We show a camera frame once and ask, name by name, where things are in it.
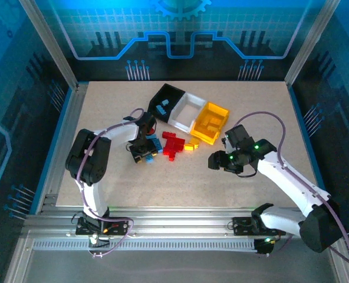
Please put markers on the light blue lego brick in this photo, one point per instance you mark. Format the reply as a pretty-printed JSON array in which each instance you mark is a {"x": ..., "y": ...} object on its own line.
[
  {"x": 151, "y": 137},
  {"x": 164, "y": 102},
  {"x": 160, "y": 111},
  {"x": 149, "y": 159}
]

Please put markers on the yellow lego brick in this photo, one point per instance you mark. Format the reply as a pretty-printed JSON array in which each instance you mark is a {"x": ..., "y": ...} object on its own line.
[
  {"x": 188, "y": 146},
  {"x": 213, "y": 120},
  {"x": 195, "y": 141},
  {"x": 208, "y": 127}
]

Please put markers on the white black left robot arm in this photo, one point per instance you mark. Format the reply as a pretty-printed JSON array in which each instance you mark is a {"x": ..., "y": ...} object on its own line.
[{"x": 93, "y": 194}]

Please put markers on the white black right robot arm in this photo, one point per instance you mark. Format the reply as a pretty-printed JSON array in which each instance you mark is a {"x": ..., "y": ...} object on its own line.
[{"x": 289, "y": 177}]

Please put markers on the yellow plastic bin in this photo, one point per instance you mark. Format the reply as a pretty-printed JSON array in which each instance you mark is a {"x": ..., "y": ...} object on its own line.
[{"x": 210, "y": 123}]

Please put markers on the black plastic bin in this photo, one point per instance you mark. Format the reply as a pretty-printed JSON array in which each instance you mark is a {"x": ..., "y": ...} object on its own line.
[{"x": 162, "y": 94}]

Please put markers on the white plastic bin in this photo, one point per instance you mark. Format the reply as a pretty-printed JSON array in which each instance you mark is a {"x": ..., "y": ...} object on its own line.
[{"x": 186, "y": 113}]

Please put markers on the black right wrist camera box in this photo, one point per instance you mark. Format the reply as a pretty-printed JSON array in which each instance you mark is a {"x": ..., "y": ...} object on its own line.
[{"x": 237, "y": 134}]

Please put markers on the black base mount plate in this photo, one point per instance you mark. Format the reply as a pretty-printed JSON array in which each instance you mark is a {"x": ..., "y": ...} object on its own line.
[
  {"x": 118, "y": 227},
  {"x": 242, "y": 225}
]

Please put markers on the aluminium frame rail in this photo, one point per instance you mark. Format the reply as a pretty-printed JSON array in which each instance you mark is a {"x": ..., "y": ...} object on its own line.
[{"x": 177, "y": 221}]

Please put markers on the aluminium side rail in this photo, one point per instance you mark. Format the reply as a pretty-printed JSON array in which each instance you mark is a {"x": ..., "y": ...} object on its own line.
[{"x": 55, "y": 165}]

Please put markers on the aluminium frame post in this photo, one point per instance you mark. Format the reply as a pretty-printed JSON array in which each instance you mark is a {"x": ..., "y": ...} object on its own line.
[
  {"x": 311, "y": 44},
  {"x": 51, "y": 44}
]

